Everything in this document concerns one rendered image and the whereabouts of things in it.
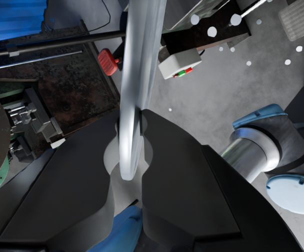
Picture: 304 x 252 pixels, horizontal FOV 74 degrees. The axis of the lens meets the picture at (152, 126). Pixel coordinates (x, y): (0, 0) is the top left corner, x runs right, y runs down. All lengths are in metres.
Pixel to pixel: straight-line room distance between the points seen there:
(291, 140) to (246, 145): 0.11
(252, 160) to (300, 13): 0.64
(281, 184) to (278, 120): 0.15
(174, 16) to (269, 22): 0.79
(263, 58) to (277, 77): 0.12
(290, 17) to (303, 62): 0.25
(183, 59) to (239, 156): 0.34
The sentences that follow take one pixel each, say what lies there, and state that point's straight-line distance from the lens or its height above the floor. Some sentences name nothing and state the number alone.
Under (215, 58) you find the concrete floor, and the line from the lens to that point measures 1.27.
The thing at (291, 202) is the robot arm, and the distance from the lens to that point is 0.59.
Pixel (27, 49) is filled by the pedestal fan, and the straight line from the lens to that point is 1.21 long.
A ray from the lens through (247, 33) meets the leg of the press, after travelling 1.15.
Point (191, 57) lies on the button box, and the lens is 0.68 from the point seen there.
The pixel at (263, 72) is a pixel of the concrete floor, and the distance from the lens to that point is 1.19.
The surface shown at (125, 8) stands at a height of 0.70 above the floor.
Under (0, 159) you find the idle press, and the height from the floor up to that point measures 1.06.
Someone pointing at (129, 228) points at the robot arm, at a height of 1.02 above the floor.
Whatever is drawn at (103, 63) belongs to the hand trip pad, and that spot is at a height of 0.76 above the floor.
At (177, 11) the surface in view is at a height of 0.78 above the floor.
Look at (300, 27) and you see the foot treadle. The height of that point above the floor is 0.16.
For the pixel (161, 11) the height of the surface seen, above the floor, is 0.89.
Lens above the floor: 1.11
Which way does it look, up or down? 38 degrees down
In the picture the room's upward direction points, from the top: 120 degrees counter-clockwise
